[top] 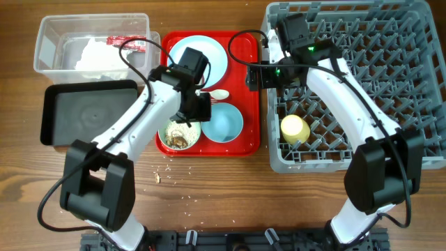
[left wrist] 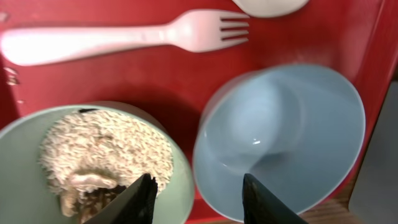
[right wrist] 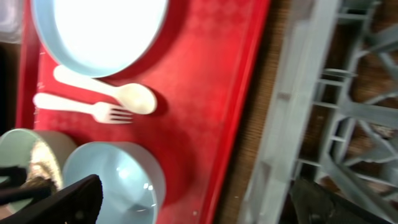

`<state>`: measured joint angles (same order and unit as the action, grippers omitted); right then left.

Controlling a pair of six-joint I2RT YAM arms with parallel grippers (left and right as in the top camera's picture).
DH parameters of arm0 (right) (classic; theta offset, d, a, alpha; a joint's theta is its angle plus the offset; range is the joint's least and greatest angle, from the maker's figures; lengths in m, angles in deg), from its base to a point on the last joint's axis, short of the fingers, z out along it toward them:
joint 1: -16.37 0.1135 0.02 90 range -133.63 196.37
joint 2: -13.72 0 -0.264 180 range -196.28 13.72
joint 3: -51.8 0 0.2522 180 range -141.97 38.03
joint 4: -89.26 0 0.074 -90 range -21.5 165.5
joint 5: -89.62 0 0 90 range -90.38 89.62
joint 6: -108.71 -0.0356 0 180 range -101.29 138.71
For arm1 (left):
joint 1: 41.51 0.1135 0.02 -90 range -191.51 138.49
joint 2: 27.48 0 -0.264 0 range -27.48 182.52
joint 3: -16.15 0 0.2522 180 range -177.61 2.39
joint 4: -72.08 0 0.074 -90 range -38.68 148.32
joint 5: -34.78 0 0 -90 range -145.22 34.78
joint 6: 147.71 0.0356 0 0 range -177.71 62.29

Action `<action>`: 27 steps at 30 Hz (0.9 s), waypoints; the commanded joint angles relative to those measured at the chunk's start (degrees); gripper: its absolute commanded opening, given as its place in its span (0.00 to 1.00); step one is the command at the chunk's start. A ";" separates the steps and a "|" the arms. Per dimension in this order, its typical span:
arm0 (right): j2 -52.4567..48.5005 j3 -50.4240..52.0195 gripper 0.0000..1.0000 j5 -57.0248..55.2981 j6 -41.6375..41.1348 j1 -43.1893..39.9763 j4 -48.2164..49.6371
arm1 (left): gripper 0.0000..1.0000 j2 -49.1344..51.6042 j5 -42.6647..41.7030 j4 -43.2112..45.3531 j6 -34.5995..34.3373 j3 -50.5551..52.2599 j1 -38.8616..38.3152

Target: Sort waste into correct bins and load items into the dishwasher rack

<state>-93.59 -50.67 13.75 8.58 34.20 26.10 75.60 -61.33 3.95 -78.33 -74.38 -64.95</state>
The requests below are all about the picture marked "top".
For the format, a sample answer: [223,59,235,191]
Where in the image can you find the green bowl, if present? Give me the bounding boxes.
[157,119,202,151]

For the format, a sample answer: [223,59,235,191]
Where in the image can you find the rice and food leftovers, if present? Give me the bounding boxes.
[164,121,199,149]

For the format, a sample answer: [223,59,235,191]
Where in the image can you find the light blue bowl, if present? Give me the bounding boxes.
[201,102,244,144]

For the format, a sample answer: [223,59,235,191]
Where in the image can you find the yellow plastic cup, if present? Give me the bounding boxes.
[280,114,310,145]

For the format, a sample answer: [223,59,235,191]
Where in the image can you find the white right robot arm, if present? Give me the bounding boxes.
[246,13,424,250]

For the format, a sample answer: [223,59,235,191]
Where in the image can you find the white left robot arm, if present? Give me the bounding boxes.
[37,47,211,250]

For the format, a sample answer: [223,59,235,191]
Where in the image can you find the black waste tray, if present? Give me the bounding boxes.
[40,80,138,146]

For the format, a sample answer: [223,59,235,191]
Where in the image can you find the clear plastic waste bin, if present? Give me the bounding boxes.
[33,13,160,84]

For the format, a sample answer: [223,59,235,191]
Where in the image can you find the grey dishwasher rack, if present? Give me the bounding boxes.
[261,1,445,173]

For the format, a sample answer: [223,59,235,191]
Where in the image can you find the white plastic spoon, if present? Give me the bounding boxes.
[209,89,229,100]

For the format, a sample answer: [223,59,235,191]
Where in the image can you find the red serving tray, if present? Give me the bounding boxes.
[155,31,261,157]

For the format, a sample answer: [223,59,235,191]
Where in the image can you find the light blue plate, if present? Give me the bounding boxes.
[169,35,228,89]

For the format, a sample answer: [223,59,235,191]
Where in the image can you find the food scrap on table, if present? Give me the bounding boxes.
[155,173,161,184]

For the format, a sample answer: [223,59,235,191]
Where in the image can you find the red snack wrapper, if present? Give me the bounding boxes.
[106,36,146,52]

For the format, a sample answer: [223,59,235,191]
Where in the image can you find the crumpled white paper napkin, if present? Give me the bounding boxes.
[75,38,128,71]

